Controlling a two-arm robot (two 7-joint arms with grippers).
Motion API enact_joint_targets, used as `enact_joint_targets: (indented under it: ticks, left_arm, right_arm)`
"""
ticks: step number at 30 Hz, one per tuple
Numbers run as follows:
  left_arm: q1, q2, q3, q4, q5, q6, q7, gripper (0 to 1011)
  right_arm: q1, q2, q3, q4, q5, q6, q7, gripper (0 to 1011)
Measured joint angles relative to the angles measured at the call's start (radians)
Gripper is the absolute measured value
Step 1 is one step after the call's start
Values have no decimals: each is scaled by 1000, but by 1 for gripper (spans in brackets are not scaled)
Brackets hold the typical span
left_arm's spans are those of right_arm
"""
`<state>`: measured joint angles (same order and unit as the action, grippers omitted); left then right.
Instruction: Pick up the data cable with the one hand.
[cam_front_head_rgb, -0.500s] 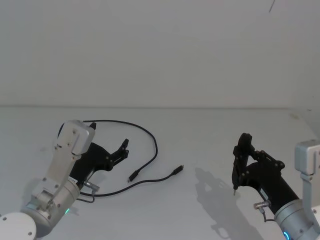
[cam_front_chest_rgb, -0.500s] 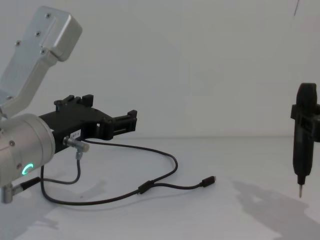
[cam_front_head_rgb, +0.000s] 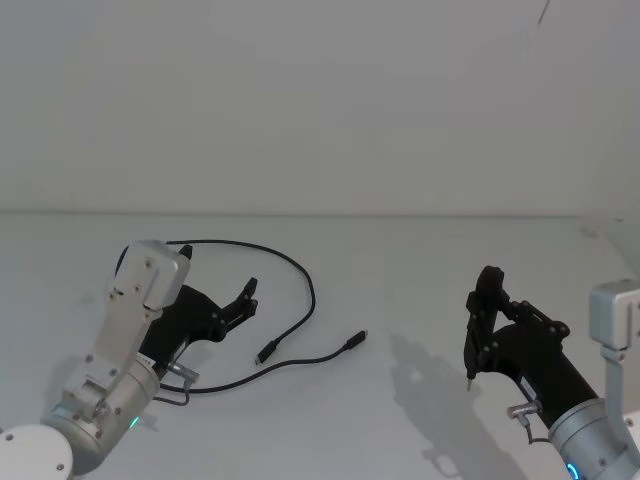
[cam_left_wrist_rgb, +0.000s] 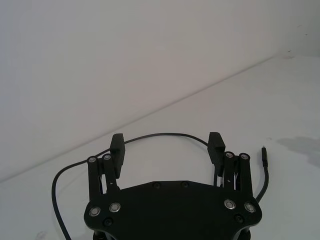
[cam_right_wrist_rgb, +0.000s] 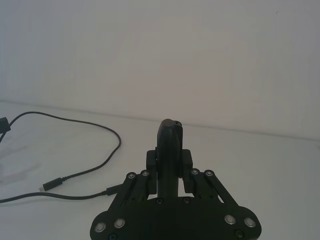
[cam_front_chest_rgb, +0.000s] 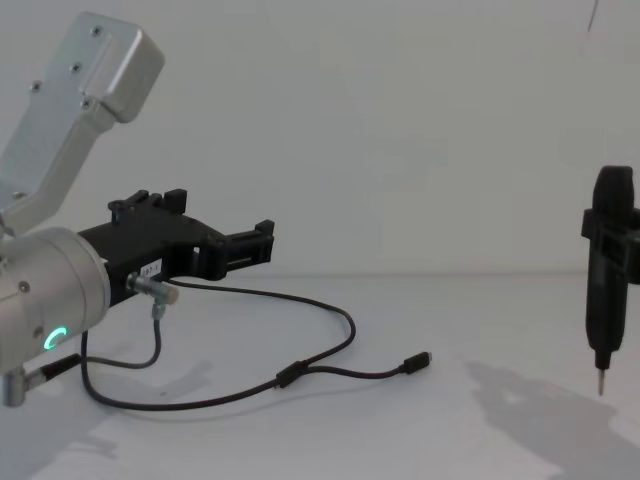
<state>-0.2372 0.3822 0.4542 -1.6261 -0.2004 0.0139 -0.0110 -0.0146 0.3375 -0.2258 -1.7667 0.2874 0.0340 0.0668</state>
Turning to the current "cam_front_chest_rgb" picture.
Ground black electric screwdriver tool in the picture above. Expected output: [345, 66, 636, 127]
[585, 164, 640, 398]

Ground thin black forked cable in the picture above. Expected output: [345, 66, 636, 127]
[79, 277, 434, 413]

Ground white table cloth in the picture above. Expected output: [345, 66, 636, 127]
[0, 271, 640, 480]

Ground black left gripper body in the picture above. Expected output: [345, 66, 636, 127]
[77, 211, 227, 309]

